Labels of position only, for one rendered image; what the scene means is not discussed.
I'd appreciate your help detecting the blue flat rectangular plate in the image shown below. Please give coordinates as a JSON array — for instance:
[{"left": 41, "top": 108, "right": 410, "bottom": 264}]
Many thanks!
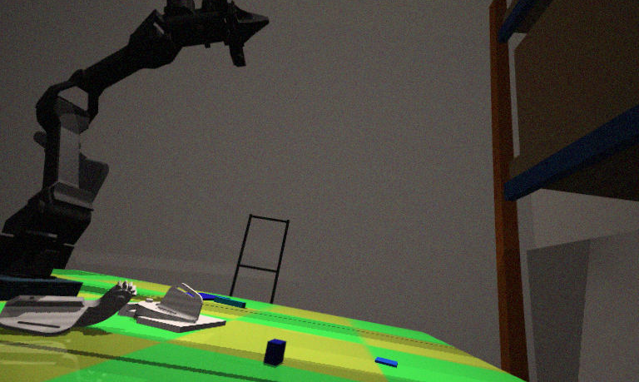
[{"left": 186, "top": 292, "right": 217, "bottom": 300}]

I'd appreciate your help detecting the blue flat bar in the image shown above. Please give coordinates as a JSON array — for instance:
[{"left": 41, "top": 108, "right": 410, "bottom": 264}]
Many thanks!
[{"left": 375, "top": 357, "right": 398, "bottom": 367}]

